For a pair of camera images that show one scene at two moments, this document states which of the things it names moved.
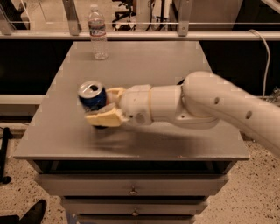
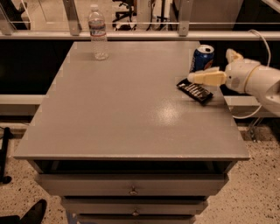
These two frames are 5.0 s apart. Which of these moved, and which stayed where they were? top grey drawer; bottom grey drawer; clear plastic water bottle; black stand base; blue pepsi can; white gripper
Moved: white gripper; blue pepsi can
Stayed: top grey drawer; black stand base; bottom grey drawer; clear plastic water bottle
